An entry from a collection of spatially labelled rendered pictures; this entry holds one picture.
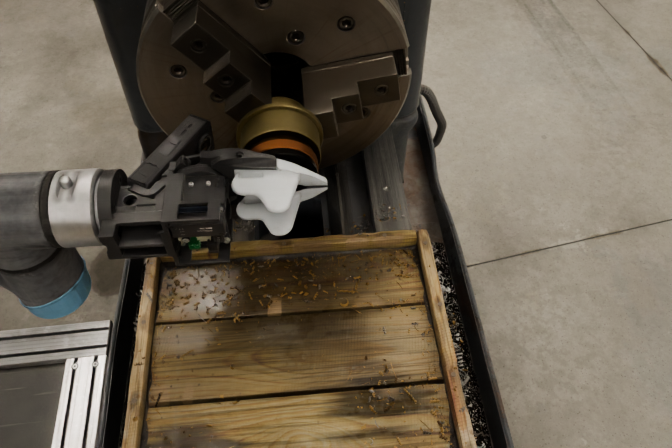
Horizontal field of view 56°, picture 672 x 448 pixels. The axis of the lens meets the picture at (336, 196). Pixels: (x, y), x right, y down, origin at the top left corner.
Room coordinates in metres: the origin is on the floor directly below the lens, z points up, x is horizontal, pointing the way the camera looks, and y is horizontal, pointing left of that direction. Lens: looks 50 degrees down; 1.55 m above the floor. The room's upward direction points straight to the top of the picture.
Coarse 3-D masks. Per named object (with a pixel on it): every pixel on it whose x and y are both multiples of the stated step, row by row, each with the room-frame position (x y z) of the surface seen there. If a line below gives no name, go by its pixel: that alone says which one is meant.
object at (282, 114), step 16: (256, 112) 0.47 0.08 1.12; (272, 112) 0.47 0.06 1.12; (288, 112) 0.47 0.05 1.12; (304, 112) 0.48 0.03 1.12; (240, 128) 0.47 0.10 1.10; (256, 128) 0.46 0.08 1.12; (272, 128) 0.45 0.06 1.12; (288, 128) 0.45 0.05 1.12; (304, 128) 0.46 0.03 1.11; (320, 128) 0.48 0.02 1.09; (240, 144) 0.46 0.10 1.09; (256, 144) 0.44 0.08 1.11; (272, 144) 0.43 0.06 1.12; (288, 144) 0.43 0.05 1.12; (304, 144) 0.44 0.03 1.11; (320, 144) 0.48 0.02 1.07; (288, 160) 0.42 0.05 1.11; (304, 160) 0.42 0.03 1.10; (320, 160) 0.45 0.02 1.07
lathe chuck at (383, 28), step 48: (240, 0) 0.56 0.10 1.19; (288, 0) 0.56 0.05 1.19; (336, 0) 0.57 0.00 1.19; (384, 0) 0.58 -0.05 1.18; (144, 48) 0.55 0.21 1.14; (288, 48) 0.56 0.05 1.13; (336, 48) 0.57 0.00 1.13; (384, 48) 0.57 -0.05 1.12; (144, 96) 0.55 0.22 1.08; (192, 96) 0.55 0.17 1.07; (288, 96) 0.59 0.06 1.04; (336, 144) 0.57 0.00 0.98
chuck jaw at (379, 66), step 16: (304, 64) 0.57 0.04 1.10; (320, 64) 0.57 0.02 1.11; (336, 64) 0.56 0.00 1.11; (352, 64) 0.56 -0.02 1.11; (368, 64) 0.56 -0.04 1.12; (384, 64) 0.55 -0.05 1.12; (400, 64) 0.58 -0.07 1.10; (304, 80) 0.54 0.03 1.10; (320, 80) 0.54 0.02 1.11; (336, 80) 0.54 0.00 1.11; (352, 80) 0.53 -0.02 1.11; (368, 80) 0.53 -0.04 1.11; (384, 80) 0.53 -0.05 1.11; (304, 96) 0.52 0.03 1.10; (320, 96) 0.51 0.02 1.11; (336, 96) 0.51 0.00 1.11; (352, 96) 0.51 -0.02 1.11; (368, 96) 0.53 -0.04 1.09; (384, 96) 0.53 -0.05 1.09; (320, 112) 0.49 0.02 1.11; (336, 112) 0.51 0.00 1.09; (352, 112) 0.51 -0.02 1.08; (336, 128) 0.49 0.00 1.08
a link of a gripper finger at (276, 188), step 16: (240, 176) 0.40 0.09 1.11; (256, 176) 0.40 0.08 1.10; (272, 176) 0.40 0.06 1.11; (288, 176) 0.40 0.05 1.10; (304, 176) 0.40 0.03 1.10; (320, 176) 0.41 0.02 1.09; (240, 192) 0.38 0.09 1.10; (256, 192) 0.38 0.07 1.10; (272, 192) 0.38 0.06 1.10; (288, 192) 0.38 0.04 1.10; (272, 208) 0.36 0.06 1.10; (288, 208) 0.36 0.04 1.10
